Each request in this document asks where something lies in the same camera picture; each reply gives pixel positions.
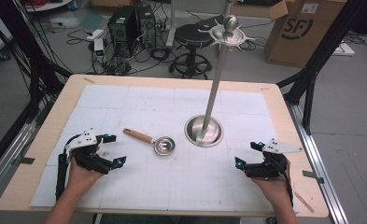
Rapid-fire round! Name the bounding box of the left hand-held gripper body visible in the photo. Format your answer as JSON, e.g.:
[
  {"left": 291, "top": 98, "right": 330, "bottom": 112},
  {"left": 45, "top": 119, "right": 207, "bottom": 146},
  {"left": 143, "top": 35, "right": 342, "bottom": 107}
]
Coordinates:
[{"left": 65, "top": 128, "right": 113, "bottom": 175}]

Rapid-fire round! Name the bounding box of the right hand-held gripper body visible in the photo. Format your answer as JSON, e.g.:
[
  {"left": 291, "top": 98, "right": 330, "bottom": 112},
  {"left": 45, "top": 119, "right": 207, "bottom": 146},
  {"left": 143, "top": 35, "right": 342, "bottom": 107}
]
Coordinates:
[{"left": 244, "top": 138, "right": 303, "bottom": 181}]

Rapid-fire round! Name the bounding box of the steel spoon with wooden handle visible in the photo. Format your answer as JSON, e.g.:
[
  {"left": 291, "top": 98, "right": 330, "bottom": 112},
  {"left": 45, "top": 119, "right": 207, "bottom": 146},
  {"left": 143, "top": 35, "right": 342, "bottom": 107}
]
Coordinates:
[{"left": 122, "top": 127, "right": 176, "bottom": 157}]

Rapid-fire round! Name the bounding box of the steel utensil stand with hooks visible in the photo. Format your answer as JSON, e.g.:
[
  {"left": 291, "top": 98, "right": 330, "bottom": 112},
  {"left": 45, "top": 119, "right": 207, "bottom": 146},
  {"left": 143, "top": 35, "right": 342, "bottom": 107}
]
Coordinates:
[{"left": 184, "top": 14, "right": 257, "bottom": 149}]

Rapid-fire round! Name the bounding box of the person's left hand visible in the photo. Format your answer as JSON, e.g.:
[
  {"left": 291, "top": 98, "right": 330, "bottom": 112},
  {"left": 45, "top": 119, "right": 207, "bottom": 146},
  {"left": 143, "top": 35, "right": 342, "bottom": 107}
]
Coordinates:
[{"left": 65, "top": 156, "right": 106, "bottom": 193}]

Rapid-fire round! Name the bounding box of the person's right hand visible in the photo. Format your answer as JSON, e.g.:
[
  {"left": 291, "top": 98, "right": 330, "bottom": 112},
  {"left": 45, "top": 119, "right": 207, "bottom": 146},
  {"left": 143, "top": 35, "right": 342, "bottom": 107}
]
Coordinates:
[{"left": 251, "top": 158, "right": 295, "bottom": 209}]

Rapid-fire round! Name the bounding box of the black tape piece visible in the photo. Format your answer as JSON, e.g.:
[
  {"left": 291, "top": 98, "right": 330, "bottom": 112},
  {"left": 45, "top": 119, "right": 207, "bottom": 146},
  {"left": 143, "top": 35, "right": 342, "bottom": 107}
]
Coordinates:
[
  {"left": 302, "top": 170, "right": 325, "bottom": 185},
  {"left": 11, "top": 156, "right": 36, "bottom": 166}
]

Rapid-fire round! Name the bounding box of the thin wooden stick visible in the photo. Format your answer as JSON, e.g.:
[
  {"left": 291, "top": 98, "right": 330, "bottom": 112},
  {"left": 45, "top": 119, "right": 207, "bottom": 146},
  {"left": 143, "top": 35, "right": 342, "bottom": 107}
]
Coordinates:
[{"left": 292, "top": 189, "right": 316, "bottom": 215}]

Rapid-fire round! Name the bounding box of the small white device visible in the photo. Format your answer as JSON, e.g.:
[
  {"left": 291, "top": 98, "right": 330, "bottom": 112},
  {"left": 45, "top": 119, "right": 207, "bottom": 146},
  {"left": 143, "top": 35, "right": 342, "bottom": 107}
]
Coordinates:
[{"left": 93, "top": 37, "right": 106, "bottom": 62}]

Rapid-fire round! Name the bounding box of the white power strip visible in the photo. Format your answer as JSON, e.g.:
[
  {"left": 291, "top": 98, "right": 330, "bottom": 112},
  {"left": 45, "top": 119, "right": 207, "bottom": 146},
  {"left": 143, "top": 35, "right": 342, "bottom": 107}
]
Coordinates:
[{"left": 85, "top": 28, "right": 106, "bottom": 42}]

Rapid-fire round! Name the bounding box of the large black computer tower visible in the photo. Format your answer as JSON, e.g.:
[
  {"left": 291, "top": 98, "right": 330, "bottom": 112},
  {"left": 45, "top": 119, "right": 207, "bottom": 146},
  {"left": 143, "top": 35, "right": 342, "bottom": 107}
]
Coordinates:
[{"left": 106, "top": 6, "right": 142, "bottom": 59}]

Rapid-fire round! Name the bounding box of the large cardboard box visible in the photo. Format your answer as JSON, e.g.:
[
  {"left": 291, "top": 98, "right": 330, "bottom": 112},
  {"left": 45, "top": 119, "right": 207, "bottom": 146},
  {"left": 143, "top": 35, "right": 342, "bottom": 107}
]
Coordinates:
[{"left": 263, "top": 0, "right": 349, "bottom": 69}]

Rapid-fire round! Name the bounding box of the slim black computer tower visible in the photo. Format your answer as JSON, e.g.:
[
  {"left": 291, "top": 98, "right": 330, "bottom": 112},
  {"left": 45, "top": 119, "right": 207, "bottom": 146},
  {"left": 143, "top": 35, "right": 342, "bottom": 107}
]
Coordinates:
[{"left": 136, "top": 4, "right": 158, "bottom": 49}]

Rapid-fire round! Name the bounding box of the black round stool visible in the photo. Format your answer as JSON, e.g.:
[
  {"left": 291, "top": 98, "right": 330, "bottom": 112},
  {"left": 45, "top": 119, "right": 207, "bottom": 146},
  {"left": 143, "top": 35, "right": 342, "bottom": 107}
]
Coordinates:
[{"left": 168, "top": 23, "right": 219, "bottom": 80}]

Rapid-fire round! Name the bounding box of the aluminium rail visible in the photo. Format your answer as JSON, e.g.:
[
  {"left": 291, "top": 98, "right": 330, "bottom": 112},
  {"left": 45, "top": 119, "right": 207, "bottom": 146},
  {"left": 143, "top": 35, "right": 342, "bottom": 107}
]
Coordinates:
[
  {"left": 0, "top": 121, "right": 38, "bottom": 203},
  {"left": 285, "top": 100, "right": 349, "bottom": 224}
]

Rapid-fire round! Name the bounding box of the coiled black cable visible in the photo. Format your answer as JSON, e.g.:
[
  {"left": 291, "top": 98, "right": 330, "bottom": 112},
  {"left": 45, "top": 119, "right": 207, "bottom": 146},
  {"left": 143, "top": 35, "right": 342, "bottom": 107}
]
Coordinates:
[{"left": 148, "top": 47, "right": 172, "bottom": 63}]

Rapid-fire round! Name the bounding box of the black metal frame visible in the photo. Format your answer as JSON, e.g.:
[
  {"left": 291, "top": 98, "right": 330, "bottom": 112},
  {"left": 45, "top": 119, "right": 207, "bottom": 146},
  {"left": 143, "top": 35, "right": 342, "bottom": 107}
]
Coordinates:
[
  {"left": 0, "top": 0, "right": 74, "bottom": 124},
  {"left": 276, "top": 0, "right": 367, "bottom": 135}
]

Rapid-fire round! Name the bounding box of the white metal post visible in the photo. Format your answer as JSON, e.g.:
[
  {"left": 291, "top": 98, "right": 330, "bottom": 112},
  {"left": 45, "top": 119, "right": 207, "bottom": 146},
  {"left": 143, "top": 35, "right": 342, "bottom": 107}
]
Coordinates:
[{"left": 164, "top": 0, "right": 177, "bottom": 49}]

